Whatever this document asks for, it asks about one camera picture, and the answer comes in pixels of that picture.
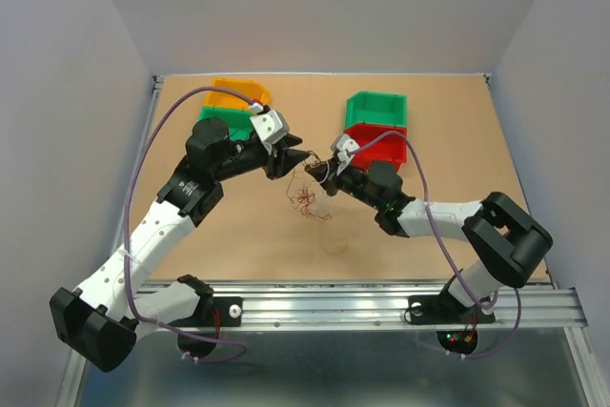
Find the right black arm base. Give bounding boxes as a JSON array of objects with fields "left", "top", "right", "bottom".
[{"left": 403, "top": 295, "right": 496, "bottom": 326}]

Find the green plastic bin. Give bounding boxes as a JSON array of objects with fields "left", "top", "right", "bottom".
[
  {"left": 344, "top": 92, "right": 408, "bottom": 129},
  {"left": 200, "top": 106, "right": 254, "bottom": 141}
]

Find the aluminium left side rail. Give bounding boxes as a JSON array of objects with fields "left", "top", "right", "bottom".
[{"left": 98, "top": 74, "right": 166, "bottom": 266}]

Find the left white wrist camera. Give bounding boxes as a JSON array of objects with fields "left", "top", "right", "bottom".
[{"left": 250, "top": 102, "right": 289, "bottom": 146}]

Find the yellow plastic bin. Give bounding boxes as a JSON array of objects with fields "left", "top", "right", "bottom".
[{"left": 203, "top": 75, "right": 273, "bottom": 111}]

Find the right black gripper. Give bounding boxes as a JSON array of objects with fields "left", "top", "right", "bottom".
[{"left": 304, "top": 155, "right": 383, "bottom": 212}]

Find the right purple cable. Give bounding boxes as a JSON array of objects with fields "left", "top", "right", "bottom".
[{"left": 350, "top": 130, "right": 521, "bottom": 360}]

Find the aluminium rail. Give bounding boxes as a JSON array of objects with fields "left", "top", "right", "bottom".
[
  {"left": 211, "top": 280, "right": 588, "bottom": 333},
  {"left": 98, "top": 74, "right": 166, "bottom": 266}
]

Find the aluminium front rail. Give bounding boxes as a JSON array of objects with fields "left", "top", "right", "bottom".
[{"left": 211, "top": 280, "right": 588, "bottom": 333}]

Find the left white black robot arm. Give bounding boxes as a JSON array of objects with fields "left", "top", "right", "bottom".
[{"left": 50, "top": 111, "right": 308, "bottom": 372}]

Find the red plastic bin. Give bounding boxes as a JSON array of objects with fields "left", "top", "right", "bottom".
[{"left": 344, "top": 122, "right": 408, "bottom": 171}]

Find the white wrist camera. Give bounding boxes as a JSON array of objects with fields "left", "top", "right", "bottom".
[
  {"left": 331, "top": 133, "right": 359, "bottom": 176},
  {"left": 250, "top": 102, "right": 289, "bottom": 146}
]

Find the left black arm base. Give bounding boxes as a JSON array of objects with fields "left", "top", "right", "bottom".
[{"left": 173, "top": 296, "right": 243, "bottom": 328}]

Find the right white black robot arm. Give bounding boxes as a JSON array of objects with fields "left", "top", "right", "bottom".
[{"left": 305, "top": 160, "right": 553, "bottom": 321}]

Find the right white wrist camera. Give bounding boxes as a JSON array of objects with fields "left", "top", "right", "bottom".
[{"left": 331, "top": 133, "right": 359, "bottom": 176}]

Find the wire bundle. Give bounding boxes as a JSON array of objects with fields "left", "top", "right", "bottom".
[{"left": 284, "top": 152, "right": 352, "bottom": 256}]

